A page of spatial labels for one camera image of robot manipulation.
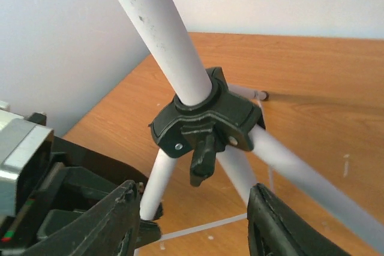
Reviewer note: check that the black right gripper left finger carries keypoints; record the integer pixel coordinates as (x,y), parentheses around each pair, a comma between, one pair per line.
(111,227)

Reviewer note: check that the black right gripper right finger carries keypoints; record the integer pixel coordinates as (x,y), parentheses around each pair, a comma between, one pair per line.
(275,229)

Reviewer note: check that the silver tripod music stand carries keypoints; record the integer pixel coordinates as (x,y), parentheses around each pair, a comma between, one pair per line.
(218,122)

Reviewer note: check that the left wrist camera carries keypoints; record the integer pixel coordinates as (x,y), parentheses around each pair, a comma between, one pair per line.
(25,158)

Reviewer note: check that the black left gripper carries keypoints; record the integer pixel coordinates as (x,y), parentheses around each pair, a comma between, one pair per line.
(77,179)

